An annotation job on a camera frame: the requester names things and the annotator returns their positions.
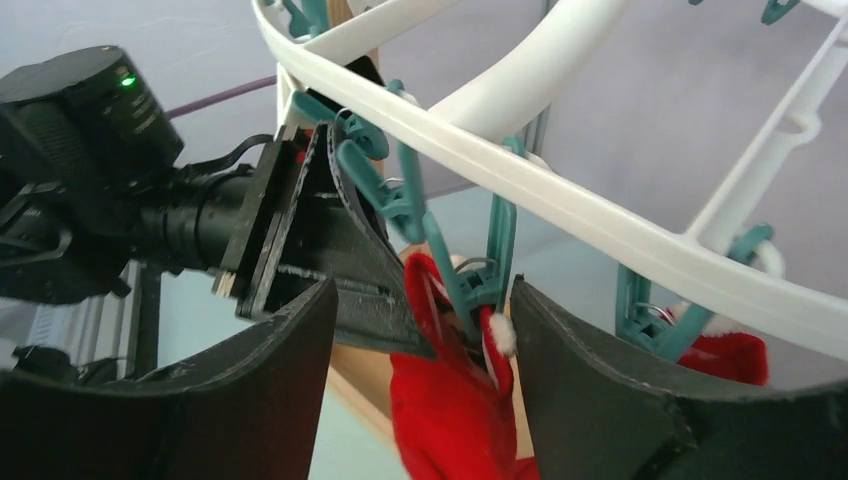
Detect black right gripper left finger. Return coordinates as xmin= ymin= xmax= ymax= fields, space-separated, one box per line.
xmin=1 ymin=280 xmax=337 ymax=479

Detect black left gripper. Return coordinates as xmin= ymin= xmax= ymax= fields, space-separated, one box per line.
xmin=132 ymin=123 xmax=434 ymax=358

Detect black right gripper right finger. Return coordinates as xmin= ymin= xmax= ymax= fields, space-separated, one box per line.
xmin=511 ymin=277 xmax=847 ymax=480

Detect red Santa sock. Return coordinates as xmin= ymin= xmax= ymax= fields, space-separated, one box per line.
xmin=677 ymin=306 xmax=770 ymax=386
xmin=390 ymin=251 xmax=540 ymax=479

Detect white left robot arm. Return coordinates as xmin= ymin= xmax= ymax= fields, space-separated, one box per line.
xmin=1 ymin=46 xmax=432 ymax=357

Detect wooden hanger stand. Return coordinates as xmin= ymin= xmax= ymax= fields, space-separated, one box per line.
xmin=326 ymin=0 xmax=534 ymax=459

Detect white oval clip hanger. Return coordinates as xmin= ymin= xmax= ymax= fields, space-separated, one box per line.
xmin=250 ymin=0 xmax=848 ymax=364

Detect teal clothespin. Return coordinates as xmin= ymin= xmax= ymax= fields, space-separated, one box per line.
xmin=291 ymin=92 xmax=426 ymax=244
xmin=615 ymin=223 xmax=785 ymax=361
xmin=423 ymin=135 xmax=521 ymax=346

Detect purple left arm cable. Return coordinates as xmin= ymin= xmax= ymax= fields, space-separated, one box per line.
xmin=164 ymin=74 xmax=280 ymax=122

